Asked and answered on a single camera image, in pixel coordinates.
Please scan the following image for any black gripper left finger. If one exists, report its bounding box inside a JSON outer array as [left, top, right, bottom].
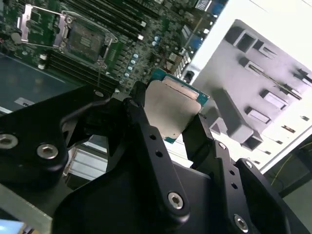
[[0, 81, 192, 224]]

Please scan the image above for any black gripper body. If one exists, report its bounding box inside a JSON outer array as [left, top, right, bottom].
[[52, 162, 229, 234]]

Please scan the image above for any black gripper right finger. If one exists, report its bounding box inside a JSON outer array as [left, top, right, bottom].
[[182, 112, 293, 234]]

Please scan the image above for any metal socket cover frame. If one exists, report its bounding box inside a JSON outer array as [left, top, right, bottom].
[[17, 3, 70, 49]]

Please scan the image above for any silver topped CPU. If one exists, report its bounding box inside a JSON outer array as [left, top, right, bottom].
[[143, 69, 212, 145]]

